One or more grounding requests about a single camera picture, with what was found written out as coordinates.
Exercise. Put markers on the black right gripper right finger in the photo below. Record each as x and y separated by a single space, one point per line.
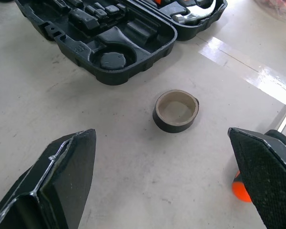
264 171

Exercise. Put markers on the black tape roll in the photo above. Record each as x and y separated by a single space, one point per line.
171 126

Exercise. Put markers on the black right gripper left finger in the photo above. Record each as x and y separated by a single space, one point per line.
62 181

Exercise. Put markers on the clear plastic bag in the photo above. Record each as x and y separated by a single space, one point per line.
278 8

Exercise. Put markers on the black tool case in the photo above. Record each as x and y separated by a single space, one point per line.
85 19

